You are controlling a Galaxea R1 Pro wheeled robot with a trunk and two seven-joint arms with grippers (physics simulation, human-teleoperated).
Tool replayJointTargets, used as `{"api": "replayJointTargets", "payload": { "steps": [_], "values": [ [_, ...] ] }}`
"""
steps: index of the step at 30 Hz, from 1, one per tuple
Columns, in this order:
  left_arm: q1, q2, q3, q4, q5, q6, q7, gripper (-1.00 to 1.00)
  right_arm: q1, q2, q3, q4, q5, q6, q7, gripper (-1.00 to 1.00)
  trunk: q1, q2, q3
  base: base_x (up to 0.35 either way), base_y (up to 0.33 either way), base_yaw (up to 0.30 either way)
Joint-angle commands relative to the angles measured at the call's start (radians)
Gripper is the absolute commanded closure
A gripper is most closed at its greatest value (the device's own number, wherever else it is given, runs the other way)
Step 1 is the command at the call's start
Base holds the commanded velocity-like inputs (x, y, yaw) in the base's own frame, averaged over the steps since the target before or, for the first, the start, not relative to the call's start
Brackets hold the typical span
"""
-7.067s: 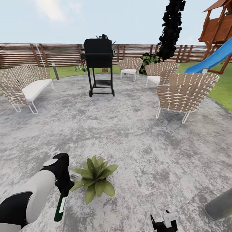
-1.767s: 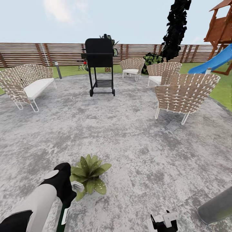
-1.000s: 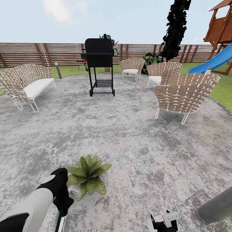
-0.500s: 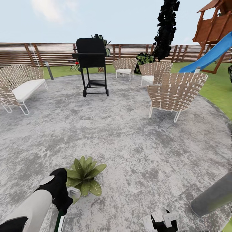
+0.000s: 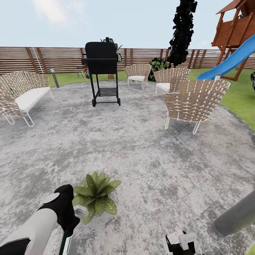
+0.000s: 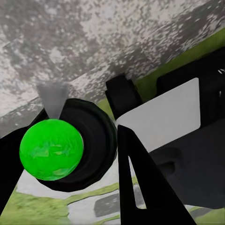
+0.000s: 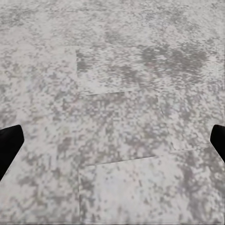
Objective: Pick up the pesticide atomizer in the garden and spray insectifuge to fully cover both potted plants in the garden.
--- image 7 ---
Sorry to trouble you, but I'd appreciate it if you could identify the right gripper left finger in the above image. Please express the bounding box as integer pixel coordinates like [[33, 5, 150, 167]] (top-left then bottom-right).
[[0, 125, 24, 181]]

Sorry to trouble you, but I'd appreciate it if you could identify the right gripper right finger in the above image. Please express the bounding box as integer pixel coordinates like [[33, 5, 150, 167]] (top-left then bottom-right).
[[210, 124, 225, 162]]

